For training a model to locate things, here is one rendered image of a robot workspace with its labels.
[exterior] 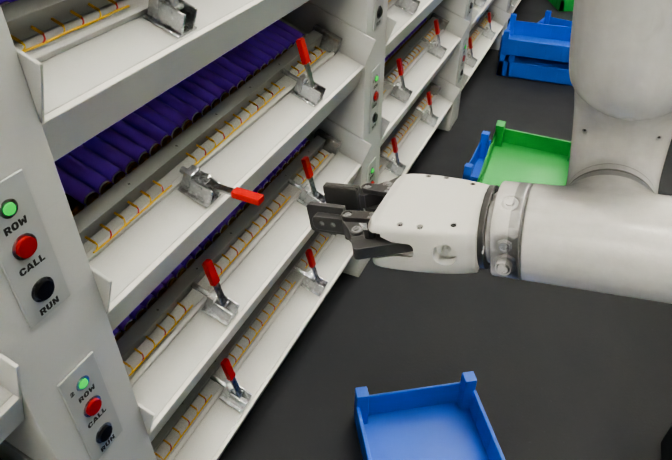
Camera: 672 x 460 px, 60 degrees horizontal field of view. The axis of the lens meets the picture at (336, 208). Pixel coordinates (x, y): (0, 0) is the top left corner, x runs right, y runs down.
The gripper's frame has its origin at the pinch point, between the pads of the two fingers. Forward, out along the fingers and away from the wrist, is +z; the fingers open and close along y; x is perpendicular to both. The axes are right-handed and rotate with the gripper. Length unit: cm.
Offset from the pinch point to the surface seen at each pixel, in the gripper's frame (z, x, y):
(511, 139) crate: 0, -40, 93
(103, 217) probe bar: 19.8, 3.3, -10.8
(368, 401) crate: 6.9, -45.3, 10.8
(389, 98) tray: 21, -18, 67
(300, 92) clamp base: 17.4, 0.9, 25.7
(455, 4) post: 19, -11, 113
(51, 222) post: 12.9, 10.0, -20.0
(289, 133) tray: 15.2, -1.4, 17.3
